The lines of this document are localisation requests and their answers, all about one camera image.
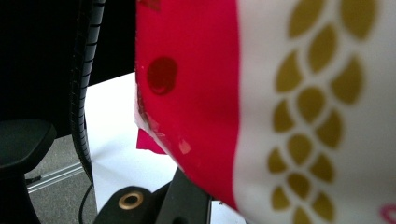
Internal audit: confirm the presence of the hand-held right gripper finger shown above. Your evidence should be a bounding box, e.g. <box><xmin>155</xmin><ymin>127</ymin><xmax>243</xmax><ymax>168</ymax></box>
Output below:
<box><xmin>154</xmin><ymin>167</ymin><xmax>213</xmax><ymax>224</ymax></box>

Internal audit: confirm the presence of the red and white snack bag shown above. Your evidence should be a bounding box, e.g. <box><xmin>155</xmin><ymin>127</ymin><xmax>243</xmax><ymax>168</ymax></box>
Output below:
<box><xmin>134</xmin><ymin>0</ymin><xmax>396</xmax><ymax>224</ymax></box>

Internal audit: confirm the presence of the white table mat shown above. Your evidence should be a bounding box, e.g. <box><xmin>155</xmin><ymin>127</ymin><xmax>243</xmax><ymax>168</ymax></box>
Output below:
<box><xmin>84</xmin><ymin>72</ymin><xmax>247</xmax><ymax>224</ymax></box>

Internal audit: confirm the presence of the black office chair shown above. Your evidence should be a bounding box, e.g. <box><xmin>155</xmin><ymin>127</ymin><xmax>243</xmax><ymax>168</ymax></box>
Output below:
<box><xmin>0</xmin><ymin>0</ymin><xmax>106</xmax><ymax>224</ymax></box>

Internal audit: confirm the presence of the thin black cable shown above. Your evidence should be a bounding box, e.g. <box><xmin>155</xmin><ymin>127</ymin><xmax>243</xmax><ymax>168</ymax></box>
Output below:
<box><xmin>78</xmin><ymin>183</ymin><xmax>95</xmax><ymax>224</ymax></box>

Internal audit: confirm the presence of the aluminium floor rail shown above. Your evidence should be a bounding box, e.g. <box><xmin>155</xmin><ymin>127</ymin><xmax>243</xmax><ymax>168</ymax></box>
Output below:
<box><xmin>26</xmin><ymin>161</ymin><xmax>86</xmax><ymax>194</ymax></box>

